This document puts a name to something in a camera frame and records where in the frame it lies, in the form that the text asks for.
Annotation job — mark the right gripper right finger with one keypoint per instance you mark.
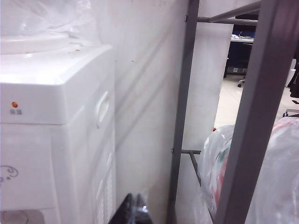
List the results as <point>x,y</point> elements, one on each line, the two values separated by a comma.
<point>142,214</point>

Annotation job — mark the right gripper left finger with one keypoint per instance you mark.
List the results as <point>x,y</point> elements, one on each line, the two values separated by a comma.
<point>126,212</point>

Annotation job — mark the white water dispenser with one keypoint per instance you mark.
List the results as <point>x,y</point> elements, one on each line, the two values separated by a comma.
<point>58,116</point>

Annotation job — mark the clear bagged water jug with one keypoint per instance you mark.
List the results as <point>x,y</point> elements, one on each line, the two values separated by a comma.
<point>46,23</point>

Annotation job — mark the blue desk divider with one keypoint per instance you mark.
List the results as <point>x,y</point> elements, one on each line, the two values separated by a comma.
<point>245,30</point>

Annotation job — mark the plastic wrapped red white bundle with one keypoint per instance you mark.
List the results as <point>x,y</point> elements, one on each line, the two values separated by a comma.
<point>217,163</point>

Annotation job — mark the dark grey metal rack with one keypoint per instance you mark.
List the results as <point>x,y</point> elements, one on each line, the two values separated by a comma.
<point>184,93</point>

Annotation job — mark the black office chair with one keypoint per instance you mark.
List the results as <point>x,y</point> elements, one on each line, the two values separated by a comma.
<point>238,60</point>

